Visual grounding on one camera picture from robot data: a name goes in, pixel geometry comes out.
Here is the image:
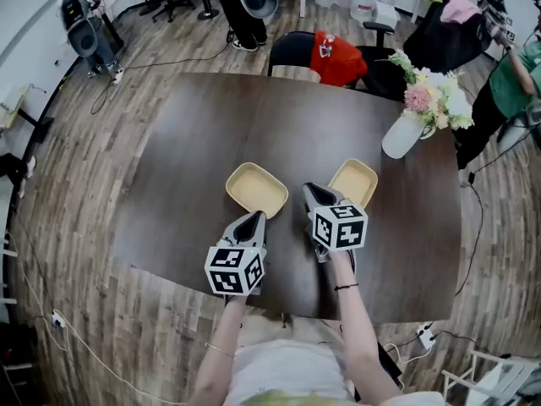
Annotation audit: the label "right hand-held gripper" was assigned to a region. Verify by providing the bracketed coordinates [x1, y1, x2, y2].
[301, 181, 369, 264]

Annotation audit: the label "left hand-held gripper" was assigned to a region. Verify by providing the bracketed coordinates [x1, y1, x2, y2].
[204, 210, 269, 298]

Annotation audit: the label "person's left forearm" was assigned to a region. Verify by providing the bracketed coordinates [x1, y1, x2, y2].
[196, 296, 249, 406]

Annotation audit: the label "person's right forearm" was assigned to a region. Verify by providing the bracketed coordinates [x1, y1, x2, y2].
[328, 250, 402, 406]

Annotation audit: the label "person's beige trousers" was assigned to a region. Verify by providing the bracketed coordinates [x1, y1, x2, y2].
[238, 313, 346, 350]

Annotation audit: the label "white ceramic vase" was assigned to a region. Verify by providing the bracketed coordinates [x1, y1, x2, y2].
[381, 110, 436, 160]

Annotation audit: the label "person's white shirt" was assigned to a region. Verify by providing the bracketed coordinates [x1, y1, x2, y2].
[221, 338, 445, 406]

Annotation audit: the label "black battery box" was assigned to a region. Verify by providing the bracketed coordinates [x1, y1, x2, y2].
[377, 340, 403, 391]

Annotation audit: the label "pastel flower bouquet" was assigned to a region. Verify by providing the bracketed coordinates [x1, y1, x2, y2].
[378, 48, 474, 131]

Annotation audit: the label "white metal rack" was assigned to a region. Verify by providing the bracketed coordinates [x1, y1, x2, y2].
[441, 348, 541, 406]

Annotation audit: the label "white cardboard box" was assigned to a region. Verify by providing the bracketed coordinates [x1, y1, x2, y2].
[374, 0, 401, 29]

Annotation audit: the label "small yellow side desk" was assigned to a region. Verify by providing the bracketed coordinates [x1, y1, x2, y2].
[0, 83, 55, 145]

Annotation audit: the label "thin silver bracelet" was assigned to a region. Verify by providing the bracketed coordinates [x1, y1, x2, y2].
[205, 342, 236, 359]

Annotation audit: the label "black floor cable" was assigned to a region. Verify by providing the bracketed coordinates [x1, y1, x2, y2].
[454, 171, 485, 298]

